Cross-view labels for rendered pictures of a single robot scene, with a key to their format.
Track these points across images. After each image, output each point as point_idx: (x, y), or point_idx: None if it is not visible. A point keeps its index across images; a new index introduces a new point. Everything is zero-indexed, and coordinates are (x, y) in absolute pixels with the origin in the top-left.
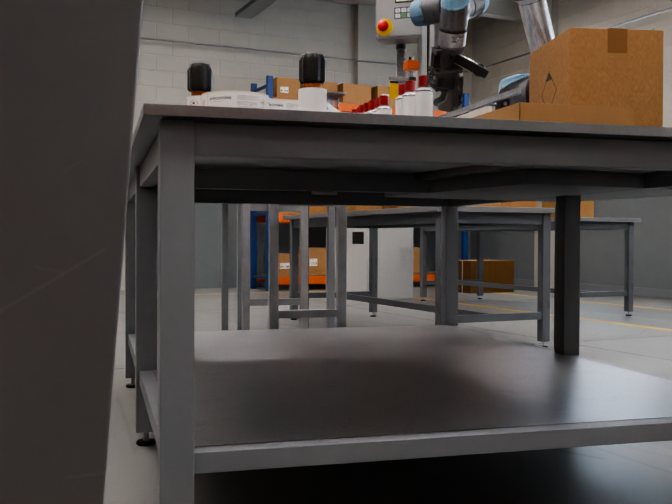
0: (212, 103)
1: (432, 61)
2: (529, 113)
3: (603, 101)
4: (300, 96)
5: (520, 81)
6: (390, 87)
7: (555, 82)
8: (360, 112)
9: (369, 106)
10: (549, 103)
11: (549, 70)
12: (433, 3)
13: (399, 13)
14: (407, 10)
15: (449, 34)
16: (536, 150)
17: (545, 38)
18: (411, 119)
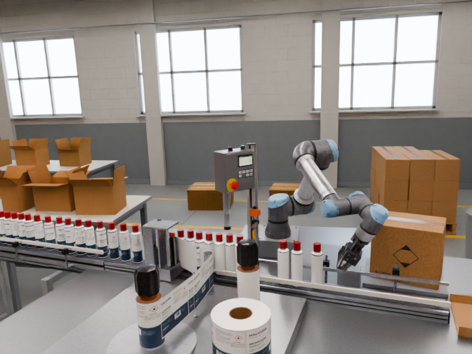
0: (252, 338)
1: (352, 248)
2: None
3: (441, 264)
4: (248, 278)
5: (287, 201)
6: (253, 233)
7: (416, 254)
8: (199, 238)
9: (218, 239)
10: (406, 262)
11: (407, 244)
12: (346, 207)
13: (241, 174)
14: (246, 171)
15: (374, 235)
16: None
17: None
18: None
